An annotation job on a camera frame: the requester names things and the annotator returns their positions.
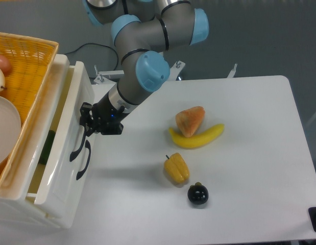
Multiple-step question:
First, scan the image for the red apple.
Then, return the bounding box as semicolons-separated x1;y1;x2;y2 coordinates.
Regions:
0;54;12;75

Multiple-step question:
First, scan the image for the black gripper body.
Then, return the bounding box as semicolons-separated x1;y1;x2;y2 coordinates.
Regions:
92;103;124;135

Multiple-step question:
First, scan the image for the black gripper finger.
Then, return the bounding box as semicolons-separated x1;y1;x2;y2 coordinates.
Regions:
80;120;95;137
80;102;93;120

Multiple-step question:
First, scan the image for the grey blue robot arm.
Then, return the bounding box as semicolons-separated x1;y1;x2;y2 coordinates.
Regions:
80;1;209;136

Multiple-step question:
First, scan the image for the yellow banana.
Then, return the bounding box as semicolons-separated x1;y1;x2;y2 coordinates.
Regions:
168;124;225;149

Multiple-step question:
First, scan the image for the orange peach slice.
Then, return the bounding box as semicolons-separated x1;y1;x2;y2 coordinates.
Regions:
175;106;205;138

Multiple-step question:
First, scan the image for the yellow bell pepper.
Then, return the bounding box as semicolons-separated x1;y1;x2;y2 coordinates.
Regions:
164;153;190;184

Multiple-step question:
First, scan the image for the white plate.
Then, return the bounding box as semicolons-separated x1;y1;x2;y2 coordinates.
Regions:
0;96;21;165

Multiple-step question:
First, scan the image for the green bell pepper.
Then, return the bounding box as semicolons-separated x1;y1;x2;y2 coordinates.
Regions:
38;130;56;165

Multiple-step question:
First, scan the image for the white drawer cabinet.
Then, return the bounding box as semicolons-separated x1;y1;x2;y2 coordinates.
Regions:
0;55;95;228

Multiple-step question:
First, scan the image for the black cable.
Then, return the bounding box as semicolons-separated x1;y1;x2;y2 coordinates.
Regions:
64;42;119;69

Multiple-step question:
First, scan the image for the orange woven basket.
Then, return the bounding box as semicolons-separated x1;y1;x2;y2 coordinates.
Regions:
0;32;59;188

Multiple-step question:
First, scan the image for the white drawer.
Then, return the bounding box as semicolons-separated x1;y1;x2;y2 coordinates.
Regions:
43;123;91;228
27;61;94;216

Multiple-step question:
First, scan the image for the dark purple mangosteen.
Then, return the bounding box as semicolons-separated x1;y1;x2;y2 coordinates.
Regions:
187;182;209;205

